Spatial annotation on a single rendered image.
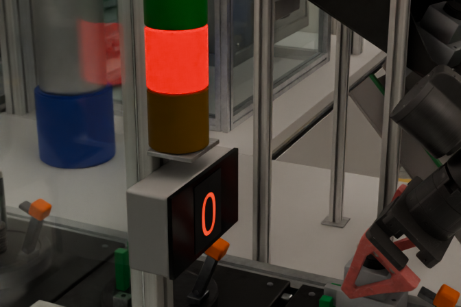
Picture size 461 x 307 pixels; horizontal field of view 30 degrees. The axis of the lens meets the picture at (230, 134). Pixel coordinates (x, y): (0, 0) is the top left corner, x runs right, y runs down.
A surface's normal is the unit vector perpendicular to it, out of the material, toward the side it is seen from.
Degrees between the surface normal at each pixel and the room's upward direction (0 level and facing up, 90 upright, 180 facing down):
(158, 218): 90
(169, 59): 90
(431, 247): 40
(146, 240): 90
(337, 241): 0
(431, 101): 68
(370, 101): 90
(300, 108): 0
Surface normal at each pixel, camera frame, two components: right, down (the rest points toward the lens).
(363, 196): 0.00, -0.94
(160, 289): 0.90, 0.14
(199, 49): 0.74, 0.22
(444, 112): 0.05, -0.04
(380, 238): 0.58, -0.63
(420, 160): -0.58, 0.28
